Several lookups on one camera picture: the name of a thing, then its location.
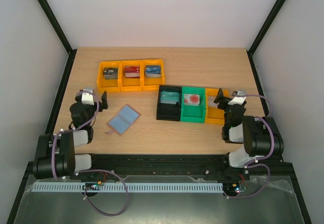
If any pink card holder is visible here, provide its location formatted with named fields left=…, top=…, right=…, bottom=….
left=105, top=104, right=141, bottom=136

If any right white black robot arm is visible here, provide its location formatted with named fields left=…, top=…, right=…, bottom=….
left=214, top=88, right=284, bottom=180

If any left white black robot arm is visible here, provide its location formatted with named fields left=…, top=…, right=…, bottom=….
left=33, top=89, right=108, bottom=180

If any pink card in bin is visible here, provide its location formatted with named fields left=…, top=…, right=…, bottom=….
left=208, top=96, right=218, bottom=108

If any red white card stack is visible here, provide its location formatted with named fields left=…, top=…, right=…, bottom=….
left=183, top=94, right=200, bottom=106

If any black card stack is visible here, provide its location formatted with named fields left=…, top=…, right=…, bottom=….
left=103, top=67, right=118, bottom=80

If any teal card stack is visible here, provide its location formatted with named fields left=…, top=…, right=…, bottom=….
left=160, top=91, right=179, bottom=105

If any blue card stack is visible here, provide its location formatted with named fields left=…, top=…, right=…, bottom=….
left=145, top=65, right=161, bottom=78

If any yellow bin far right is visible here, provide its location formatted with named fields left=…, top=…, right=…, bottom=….
left=205, top=88, right=224, bottom=125

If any yellow bin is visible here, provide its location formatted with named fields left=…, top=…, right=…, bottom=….
left=205, top=88, right=224, bottom=125
left=121, top=60, right=142, bottom=92
left=142, top=59, right=165, bottom=91
left=97, top=61, right=122, bottom=93

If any yellow bin left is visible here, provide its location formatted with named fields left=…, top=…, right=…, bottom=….
left=97, top=61, right=122, bottom=93

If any yellow bin middle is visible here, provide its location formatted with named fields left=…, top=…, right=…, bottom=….
left=121, top=60, right=142, bottom=92

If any green bin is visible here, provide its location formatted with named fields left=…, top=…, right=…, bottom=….
left=180, top=86, right=207, bottom=123

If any black bin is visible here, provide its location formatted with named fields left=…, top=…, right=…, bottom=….
left=156, top=85, right=182, bottom=121

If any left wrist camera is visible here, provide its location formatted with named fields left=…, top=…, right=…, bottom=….
left=81, top=87, right=95, bottom=106

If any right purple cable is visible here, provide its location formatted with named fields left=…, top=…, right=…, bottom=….
left=222, top=94, right=275, bottom=200

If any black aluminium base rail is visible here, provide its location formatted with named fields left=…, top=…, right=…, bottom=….
left=26, top=153, right=297, bottom=182

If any white slotted cable duct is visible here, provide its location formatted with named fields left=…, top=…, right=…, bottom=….
left=27, top=182, right=223, bottom=193

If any left black frame post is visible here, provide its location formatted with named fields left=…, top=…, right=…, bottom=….
left=26, top=0, right=76, bottom=55

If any black frame post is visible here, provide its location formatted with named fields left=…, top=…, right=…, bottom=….
left=26, top=0, right=76, bottom=55
left=247, top=0, right=298, bottom=55

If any right black frame post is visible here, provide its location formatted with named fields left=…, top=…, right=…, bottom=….
left=247, top=0, right=298, bottom=55

